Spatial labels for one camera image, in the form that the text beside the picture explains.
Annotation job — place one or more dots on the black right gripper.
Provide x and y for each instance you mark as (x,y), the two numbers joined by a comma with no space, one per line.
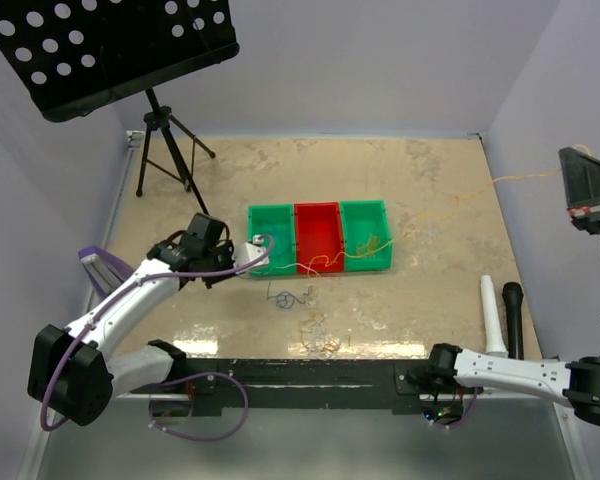
(591,188)

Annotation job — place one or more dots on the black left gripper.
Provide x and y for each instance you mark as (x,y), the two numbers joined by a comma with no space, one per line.
(228,249)

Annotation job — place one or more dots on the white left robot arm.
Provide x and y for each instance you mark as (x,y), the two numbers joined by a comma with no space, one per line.
(72,370)

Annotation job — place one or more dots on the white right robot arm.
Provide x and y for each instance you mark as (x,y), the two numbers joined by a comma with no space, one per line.
(574,384)

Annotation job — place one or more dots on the left green plastic bin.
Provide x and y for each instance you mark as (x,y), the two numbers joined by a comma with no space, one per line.
(277,220)

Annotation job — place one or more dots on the green plastic bin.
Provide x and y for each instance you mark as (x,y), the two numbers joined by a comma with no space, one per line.
(277,220)
(367,237)

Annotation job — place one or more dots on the purple stand device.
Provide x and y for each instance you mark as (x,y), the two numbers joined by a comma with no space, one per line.
(105,271)

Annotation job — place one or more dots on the red plastic bin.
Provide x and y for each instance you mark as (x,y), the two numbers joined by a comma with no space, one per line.
(319,237)

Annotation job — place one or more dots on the black microphone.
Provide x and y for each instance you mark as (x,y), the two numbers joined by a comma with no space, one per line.
(512,295)

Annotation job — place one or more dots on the right green plastic bin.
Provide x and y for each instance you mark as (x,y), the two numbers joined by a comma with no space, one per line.
(367,237)

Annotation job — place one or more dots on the white plastic tube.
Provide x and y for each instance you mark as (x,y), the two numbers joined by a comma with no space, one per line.
(495,345)

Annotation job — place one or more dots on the black music stand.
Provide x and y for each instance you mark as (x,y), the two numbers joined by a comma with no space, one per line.
(75,57)

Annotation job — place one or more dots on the blue grey wire clump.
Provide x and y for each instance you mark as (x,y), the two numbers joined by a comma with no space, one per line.
(287,300)

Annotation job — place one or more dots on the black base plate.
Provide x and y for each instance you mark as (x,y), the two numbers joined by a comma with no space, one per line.
(335,384)

